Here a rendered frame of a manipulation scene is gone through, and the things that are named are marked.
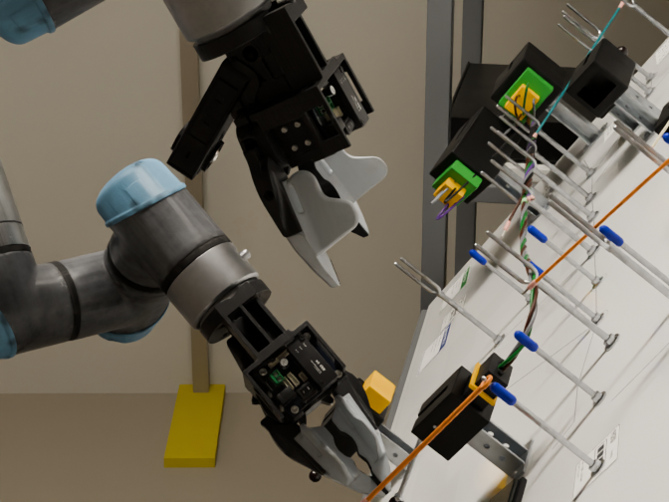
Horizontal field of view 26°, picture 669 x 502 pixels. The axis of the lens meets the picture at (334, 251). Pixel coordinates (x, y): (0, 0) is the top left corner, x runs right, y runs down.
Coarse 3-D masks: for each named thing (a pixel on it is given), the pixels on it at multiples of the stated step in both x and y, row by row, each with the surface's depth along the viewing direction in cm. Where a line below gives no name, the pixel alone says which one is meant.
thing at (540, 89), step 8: (528, 72) 179; (520, 80) 179; (528, 80) 179; (536, 80) 179; (544, 80) 180; (512, 88) 180; (520, 88) 179; (528, 88) 179; (536, 88) 179; (544, 88) 179; (552, 88) 180; (504, 96) 181; (512, 96) 180; (528, 96) 179; (536, 96) 179; (544, 96) 180; (504, 104) 181; (512, 104) 179; (520, 104) 179; (528, 104) 179; (536, 104) 180; (512, 112) 180; (520, 112) 180; (520, 120) 180
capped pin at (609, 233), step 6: (600, 228) 112; (606, 228) 112; (606, 234) 112; (612, 234) 112; (612, 240) 112; (618, 240) 112; (618, 246) 112; (624, 246) 112; (630, 252) 112; (636, 252) 112; (636, 258) 112; (642, 258) 112; (642, 264) 112; (648, 264) 112; (654, 270) 112; (660, 276) 112; (666, 276) 112; (666, 282) 112
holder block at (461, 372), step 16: (464, 368) 119; (448, 384) 118; (464, 384) 118; (432, 400) 120; (448, 400) 116; (432, 416) 117; (464, 416) 117; (480, 416) 116; (416, 432) 119; (448, 432) 118; (464, 432) 117; (432, 448) 119; (448, 448) 118
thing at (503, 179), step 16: (480, 112) 182; (464, 128) 183; (480, 128) 181; (496, 128) 182; (512, 128) 183; (464, 144) 180; (480, 144) 180; (496, 144) 181; (448, 160) 180; (464, 160) 179; (480, 160) 180; (496, 160) 180; (480, 176) 179; (496, 176) 180; (480, 192) 181; (512, 192) 185; (528, 208) 185; (544, 208) 184
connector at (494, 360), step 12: (492, 360) 116; (504, 360) 117; (480, 372) 117; (492, 372) 115; (504, 372) 116; (468, 384) 117; (504, 384) 115; (480, 396) 116; (492, 396) 116; (480, 408) 117
